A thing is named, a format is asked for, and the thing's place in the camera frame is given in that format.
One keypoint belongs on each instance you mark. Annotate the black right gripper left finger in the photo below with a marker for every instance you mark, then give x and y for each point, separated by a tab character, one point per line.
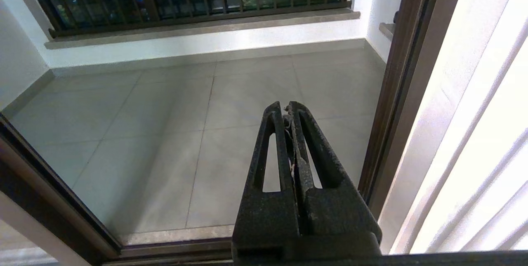
268	216

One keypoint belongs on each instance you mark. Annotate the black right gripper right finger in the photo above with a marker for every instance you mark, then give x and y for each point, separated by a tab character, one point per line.
330	212

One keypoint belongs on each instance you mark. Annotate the brown framed sliding glass door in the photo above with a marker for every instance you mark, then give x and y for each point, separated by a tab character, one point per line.
62	196

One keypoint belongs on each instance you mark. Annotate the dark brown door jamb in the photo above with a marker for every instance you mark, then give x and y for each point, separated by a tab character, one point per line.
396	113

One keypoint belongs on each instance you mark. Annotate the white curtain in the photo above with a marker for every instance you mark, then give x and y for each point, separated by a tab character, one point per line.
474	134

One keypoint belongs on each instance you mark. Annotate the short stone window sill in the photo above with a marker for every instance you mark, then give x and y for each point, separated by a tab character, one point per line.
387	30

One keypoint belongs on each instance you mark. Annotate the long stone balcony sill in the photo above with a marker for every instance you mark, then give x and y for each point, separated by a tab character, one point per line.
206	29

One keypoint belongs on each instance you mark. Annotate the brown framed fixed glass panel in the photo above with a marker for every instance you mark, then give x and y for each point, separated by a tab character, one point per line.
33	212

